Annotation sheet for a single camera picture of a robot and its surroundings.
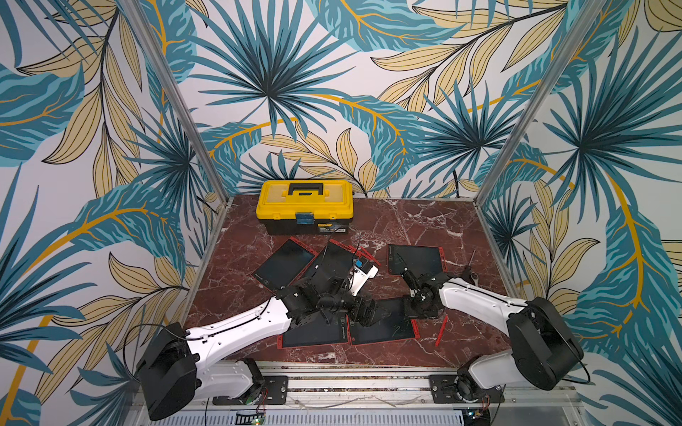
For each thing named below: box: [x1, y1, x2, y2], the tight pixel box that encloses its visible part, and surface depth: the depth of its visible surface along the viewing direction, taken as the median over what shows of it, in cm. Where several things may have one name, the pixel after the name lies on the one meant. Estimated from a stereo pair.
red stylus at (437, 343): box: [435, 315, 449, 348], surface depth 85 cm
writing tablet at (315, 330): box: [277, 313, 350, 350], surface depth 84 cm
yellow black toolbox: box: [255, 179, 355, 237], surface depth 99 cm
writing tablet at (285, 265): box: [251, 236, 319, 295], surface depth 103 cm
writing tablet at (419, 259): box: [387, 244, 448, 277], surface depth 105 cm
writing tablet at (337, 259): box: [303, 238, 358, 284], surface depth 105 cm
